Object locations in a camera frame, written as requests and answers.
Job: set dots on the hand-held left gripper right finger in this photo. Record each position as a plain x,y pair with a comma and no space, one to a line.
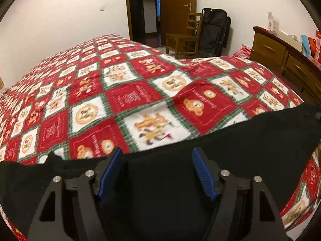
203,176

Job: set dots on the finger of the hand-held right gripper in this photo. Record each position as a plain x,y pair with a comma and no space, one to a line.
318,115

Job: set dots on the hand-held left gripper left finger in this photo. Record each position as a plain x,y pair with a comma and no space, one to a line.
109,173

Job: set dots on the black pants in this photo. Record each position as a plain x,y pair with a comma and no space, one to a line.
163,180

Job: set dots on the red gift box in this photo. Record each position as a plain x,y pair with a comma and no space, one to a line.
316,45

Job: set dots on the wooden dresser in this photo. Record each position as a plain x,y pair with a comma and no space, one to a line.
280,55

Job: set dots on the blue paper bag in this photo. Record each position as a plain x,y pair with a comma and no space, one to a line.
306,45

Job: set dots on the white box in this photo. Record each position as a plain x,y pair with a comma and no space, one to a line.
291,39

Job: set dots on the red printed blanket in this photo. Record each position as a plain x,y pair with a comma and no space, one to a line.
120,85

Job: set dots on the red plaid pillow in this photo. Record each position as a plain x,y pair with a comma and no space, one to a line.
242,52

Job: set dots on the white card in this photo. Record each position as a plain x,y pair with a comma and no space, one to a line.
272,22

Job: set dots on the black luggage bag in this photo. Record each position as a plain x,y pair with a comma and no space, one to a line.
214,32

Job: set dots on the wooden chair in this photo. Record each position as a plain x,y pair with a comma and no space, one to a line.
184,39

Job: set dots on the wooden door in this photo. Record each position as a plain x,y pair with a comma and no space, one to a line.
176,7

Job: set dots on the white wall switch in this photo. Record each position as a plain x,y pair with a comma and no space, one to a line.
102,7

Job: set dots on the wooden door frame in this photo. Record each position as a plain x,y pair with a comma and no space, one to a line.
129,7

